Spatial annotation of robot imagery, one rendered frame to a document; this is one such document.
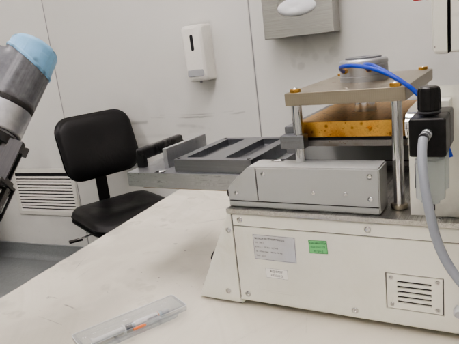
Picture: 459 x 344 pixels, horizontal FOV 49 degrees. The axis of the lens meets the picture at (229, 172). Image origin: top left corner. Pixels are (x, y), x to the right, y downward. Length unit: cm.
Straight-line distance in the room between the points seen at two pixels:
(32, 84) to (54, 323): 43
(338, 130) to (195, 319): 39
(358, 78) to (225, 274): 40
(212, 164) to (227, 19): 159
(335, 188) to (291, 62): 163
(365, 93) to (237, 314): 42
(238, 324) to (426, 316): 29
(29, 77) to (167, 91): 187
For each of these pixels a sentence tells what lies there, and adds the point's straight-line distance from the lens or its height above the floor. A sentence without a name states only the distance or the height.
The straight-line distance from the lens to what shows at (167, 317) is 88.
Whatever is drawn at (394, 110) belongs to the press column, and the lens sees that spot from 75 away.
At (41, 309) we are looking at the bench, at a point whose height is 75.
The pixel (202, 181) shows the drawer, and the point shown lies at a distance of 93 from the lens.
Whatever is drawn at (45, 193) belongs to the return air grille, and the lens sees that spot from 332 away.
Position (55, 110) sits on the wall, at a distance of 310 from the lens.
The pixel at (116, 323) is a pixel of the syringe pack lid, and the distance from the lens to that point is 88.
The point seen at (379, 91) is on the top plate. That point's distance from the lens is 74.
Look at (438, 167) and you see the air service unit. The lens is 62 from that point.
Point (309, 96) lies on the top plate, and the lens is 77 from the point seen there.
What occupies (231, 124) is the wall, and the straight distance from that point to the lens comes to 250.
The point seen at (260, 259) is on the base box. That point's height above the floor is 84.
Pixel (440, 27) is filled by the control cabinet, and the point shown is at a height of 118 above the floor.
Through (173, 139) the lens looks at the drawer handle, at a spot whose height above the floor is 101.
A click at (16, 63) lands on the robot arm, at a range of 80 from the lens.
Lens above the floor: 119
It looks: 14 degrees down
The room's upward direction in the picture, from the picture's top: 7 degrees counter-clockwise
